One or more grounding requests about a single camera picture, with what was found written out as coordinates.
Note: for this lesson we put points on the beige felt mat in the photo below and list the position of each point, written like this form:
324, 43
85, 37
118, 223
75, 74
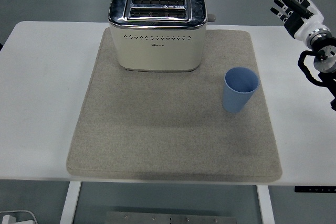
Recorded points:
157, 142

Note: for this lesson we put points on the blue plastic cup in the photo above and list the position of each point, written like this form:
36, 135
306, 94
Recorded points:
233, 98

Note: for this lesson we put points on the black table control panel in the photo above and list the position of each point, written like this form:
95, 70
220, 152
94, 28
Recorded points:
315, 189

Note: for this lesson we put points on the cream chrome two-slot toaster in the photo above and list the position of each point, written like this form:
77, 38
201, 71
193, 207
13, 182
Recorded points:
157, 51

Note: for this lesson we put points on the grey metal plate with screws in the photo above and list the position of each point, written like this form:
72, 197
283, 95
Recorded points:
170, 218

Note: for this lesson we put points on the white table leg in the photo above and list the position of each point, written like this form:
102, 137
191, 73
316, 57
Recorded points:
265, 205
69, 203

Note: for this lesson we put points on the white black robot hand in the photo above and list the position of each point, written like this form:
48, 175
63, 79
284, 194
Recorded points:
307, 24

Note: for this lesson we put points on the white plug block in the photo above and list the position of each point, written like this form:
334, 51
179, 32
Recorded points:
7, 220

